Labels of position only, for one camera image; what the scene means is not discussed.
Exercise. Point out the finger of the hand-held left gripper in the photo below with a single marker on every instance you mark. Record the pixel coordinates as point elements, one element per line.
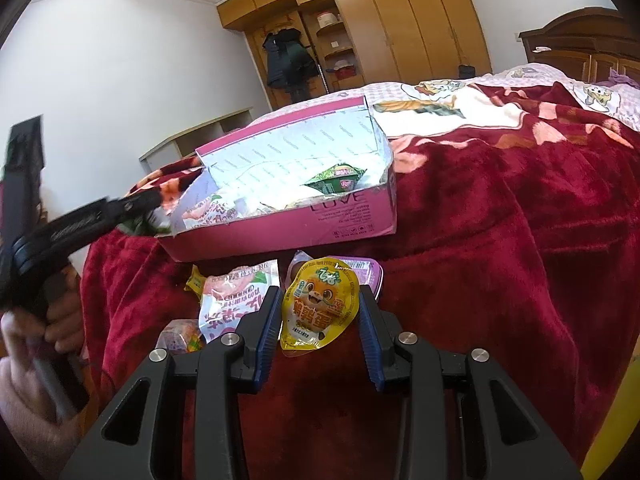
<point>137,205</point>

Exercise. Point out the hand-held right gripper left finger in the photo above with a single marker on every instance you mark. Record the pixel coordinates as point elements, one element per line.
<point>267,340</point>

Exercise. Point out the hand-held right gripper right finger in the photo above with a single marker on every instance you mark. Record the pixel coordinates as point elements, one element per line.
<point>370,340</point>

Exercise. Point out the small green packet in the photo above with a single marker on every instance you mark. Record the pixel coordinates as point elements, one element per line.
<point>147,226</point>

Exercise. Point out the large pink spout pouch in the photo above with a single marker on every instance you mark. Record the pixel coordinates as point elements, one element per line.
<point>235,300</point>

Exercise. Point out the yellow jelly cup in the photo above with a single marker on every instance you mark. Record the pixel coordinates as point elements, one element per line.
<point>317,305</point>

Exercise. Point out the purple plastic case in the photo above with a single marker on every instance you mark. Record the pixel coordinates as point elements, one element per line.
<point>367,275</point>

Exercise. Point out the small pink spout pouch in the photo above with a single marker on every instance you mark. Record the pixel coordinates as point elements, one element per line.
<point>210,212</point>

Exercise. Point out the clear snack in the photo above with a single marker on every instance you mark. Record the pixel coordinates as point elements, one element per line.
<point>182,337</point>

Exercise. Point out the yellow candy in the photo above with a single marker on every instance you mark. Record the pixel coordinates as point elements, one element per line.
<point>195,280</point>

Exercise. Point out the pink cardboard box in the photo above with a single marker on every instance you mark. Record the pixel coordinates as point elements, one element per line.
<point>280,230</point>

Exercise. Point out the green snack packet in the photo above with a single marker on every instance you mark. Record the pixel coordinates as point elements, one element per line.
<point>335,177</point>

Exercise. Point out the person's left forearm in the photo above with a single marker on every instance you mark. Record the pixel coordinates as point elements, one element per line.
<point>30,425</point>

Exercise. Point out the person's left hand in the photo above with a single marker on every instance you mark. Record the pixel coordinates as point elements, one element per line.
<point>65,325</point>

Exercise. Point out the low white shelf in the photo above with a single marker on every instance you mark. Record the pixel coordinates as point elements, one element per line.
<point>170,147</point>

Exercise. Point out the dark hanging jacket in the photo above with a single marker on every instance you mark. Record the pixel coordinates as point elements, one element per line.
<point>287,65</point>

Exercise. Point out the red storage basket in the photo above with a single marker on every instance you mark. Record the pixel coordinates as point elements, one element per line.
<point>345,69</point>

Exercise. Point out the yellow plastic object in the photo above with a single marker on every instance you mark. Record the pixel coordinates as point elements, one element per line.
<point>607,440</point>

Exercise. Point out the white round storage box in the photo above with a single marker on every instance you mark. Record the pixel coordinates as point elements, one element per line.
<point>327,18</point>

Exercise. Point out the small black bag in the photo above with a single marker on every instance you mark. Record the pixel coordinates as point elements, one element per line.
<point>466,71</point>

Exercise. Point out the wooden wardrobe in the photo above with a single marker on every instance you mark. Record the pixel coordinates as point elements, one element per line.
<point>410,25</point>

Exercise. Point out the checked cartoon bedsheet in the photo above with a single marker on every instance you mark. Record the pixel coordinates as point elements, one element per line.
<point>550,75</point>

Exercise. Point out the dark wooden headboard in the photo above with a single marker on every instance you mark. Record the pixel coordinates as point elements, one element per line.
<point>575,45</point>

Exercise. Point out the purple cloth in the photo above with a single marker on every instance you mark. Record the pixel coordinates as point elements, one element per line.
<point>622,80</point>

